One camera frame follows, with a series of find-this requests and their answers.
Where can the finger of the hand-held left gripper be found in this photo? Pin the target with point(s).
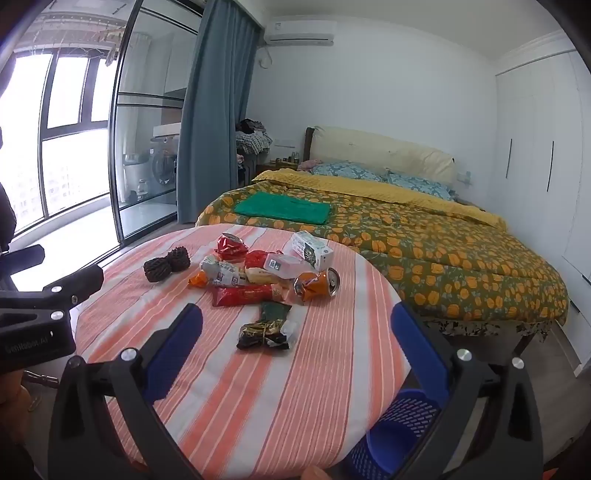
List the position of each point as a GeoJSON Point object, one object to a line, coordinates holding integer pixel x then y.
{"type": "Point", "coordinates": [60, 295]}
{"type": "Point", "coordinates": [25, 261]}

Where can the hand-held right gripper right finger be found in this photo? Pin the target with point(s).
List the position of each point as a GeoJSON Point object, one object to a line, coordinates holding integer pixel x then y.
{"type": "Point", "coordinates": [420, 350]}

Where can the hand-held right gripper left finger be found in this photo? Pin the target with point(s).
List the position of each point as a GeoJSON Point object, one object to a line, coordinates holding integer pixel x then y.
{"type": "Point", "coordinates": [175, 350]}

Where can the blue plastic mesh basket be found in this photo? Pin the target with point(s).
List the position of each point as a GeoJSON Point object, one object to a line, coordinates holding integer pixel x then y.
{"type": "Point", "coordinates": [397, 429]}

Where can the black gold wrapper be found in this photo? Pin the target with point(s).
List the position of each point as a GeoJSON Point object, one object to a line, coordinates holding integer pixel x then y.
{"type": "Point", "coordinates": [261, 337]}

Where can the red snack wrapper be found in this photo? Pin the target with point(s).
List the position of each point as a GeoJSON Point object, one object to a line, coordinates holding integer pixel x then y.
{"type": "Point", "coordinates": [244, 295]}

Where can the dark green wrapper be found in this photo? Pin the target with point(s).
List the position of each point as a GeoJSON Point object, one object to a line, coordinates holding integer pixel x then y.
{"type": "Point", "coordinates": [274, 316]}

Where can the clear plastic bottle red label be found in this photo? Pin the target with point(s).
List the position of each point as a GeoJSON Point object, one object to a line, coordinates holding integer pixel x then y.
{"type": "Point", "coordinates": [256, 261]}

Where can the white green carton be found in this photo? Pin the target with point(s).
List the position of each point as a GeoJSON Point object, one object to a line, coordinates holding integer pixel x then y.
{"type": "Point", "coordinates": [311, 249]}

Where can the black white bed skirt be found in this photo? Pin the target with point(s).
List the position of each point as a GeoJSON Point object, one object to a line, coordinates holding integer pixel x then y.
{"type": "Point", "coordinates": [485, 327]}

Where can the striped orange tablecloth table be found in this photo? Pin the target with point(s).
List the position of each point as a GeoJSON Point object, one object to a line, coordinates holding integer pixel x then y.
{"type": "Point", "coordinates": [231, 415]}

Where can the white oatmeal packet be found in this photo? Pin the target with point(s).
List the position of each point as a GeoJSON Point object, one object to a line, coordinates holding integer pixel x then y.
{"type": "Point", "coordinates": [224, 270]}

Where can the balcony window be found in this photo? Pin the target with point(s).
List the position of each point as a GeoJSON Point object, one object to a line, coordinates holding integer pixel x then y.
{"type": "Point", "coordinates": [69, 161]}

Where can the red crushed can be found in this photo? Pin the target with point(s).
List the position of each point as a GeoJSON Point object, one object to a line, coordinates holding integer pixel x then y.
{"type": "Point", "coordinates": [229, 247]}

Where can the orange wrapped snack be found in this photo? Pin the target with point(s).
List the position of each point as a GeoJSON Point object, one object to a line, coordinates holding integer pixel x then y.
{"type": "Point", "coordinates": [316, 286]}

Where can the glass jar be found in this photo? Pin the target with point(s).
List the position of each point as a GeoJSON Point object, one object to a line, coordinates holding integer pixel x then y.
{"type": "Point", "coordinates": [142, 190]}

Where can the white storage bin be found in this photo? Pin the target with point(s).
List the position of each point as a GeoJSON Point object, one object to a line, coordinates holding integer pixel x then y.
{"type": "Point", "coordinates": [131, 175]}

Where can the teal floral pillow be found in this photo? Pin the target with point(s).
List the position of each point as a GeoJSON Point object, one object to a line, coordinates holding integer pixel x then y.
{"type": "Point", "coordinates": [346, 171]}
{"type": "Point", "coordinates": [420, 187]}

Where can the grey washing machine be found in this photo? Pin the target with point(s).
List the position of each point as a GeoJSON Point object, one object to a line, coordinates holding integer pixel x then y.
{"type": "Point", "coordinates": [164, 168]}

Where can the yellow blanket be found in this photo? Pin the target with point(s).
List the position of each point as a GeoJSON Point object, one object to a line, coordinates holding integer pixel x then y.
{"type": "Point", "coordinates": [369, 189]}

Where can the green folded cloth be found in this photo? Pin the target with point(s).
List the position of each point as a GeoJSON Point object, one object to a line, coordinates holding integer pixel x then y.
{"type": "Point", "coordinates": [281, 208]}

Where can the glass sliding door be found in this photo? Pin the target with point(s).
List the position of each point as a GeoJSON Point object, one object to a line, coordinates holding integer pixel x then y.
{"type": "Point", "coordinates": [147, 115]}

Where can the cream headboard cushion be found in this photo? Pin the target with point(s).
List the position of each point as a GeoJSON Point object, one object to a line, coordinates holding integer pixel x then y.
{"type": "Point", "coordinates": [383, 150]}

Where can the wooden nightstand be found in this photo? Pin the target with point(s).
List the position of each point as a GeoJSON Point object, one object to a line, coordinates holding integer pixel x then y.
{"type": "Point", "coordinates": [277, 167]}

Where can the pink cloth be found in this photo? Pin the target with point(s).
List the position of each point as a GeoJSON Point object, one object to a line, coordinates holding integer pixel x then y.
{"type": "Point", "coordinates": [309, 165]}

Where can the pile of clothes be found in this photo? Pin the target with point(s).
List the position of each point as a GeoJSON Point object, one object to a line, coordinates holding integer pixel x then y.
{"type": "Point", "coordinates": [251, 136]}

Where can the ceiling drying rack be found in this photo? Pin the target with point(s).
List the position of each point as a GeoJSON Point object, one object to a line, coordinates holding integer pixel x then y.
{"type": "Point", "coordinates": [78, 37]}

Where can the blue grey curtain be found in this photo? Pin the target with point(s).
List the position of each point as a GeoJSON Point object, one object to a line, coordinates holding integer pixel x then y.
{"type": "Point", "coordinates": [212, 115]}

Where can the white wardrobe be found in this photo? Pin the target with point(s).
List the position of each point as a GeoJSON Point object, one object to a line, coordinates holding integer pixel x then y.
{"type": "Point", "coordinates": [531, 115]}

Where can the white air conditioner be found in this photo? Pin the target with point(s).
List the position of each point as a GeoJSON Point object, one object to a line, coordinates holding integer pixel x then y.
{"type": "Point", "coordinates": [300, 32]}

